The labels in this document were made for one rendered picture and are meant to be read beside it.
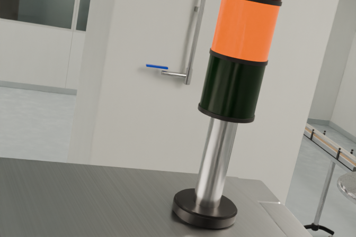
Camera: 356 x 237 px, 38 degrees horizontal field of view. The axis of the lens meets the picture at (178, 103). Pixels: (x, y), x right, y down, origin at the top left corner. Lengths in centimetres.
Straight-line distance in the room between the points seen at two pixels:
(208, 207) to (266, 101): 161
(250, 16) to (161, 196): 20
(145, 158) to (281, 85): 60
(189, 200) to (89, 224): 10
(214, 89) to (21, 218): 19
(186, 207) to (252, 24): 17
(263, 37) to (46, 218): 23
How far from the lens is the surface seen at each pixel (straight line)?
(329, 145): 531
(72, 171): 54
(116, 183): 52
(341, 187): 434
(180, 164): 205
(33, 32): 846
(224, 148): 46
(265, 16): 43
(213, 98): 44
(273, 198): 57
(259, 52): 43
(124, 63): 188
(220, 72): 43
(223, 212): 48
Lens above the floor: 231
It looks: 14 degrees down
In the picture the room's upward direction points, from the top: 11 degrees clockwise
